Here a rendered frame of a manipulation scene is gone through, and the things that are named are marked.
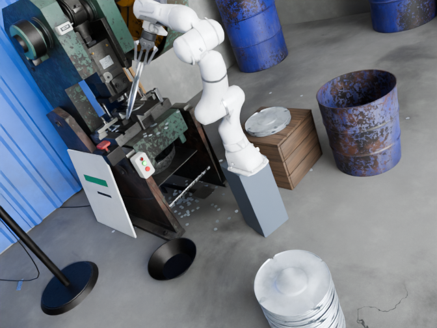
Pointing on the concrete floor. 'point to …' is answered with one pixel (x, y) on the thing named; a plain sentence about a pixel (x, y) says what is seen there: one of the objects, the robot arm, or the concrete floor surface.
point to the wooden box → (290, 148)
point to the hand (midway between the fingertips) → (139, 69)
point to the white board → (101, 191)
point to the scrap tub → (362, 121)
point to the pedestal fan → (50, 307)
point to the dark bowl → (172, 259)
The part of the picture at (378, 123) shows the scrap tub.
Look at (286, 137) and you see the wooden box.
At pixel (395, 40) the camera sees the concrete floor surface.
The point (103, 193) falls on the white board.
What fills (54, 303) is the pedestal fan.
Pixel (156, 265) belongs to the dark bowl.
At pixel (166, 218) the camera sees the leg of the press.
